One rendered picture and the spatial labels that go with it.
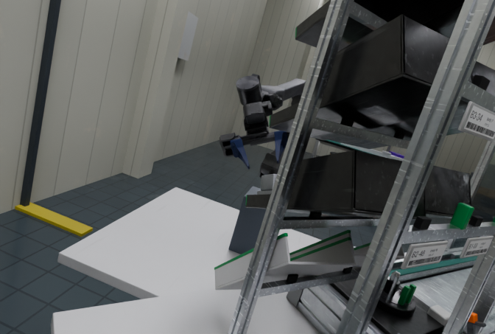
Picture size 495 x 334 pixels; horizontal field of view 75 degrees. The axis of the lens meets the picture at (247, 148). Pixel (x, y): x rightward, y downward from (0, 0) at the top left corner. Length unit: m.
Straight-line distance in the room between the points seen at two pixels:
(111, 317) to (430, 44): 0.77
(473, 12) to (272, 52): 7.88
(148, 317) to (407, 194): 0.65
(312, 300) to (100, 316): 0.52
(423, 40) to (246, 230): 0.83
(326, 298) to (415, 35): 0.69
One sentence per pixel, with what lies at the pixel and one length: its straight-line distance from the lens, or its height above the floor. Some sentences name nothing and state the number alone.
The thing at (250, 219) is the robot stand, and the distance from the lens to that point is 1.09.
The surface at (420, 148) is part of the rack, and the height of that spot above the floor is 1.40.
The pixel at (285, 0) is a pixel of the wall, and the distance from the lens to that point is 8.43.
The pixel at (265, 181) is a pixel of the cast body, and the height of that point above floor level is 1.25.
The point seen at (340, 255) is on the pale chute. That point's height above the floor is 1.18.
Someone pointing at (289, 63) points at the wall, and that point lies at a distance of 8.11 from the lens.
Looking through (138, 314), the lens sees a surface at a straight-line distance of 0.84.
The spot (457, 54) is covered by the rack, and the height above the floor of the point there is 1.49.
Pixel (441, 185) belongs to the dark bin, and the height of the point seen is 1.35.
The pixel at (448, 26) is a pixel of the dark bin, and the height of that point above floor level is 1.58.
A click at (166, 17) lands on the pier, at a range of 3.85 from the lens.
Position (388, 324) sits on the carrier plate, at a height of 0.97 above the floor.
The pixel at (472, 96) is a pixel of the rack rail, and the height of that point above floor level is 1.46.
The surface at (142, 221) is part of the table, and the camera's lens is 1.21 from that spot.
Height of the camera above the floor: 1.41
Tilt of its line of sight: 11 degrees down
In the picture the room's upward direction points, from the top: 16 degrees clockwise
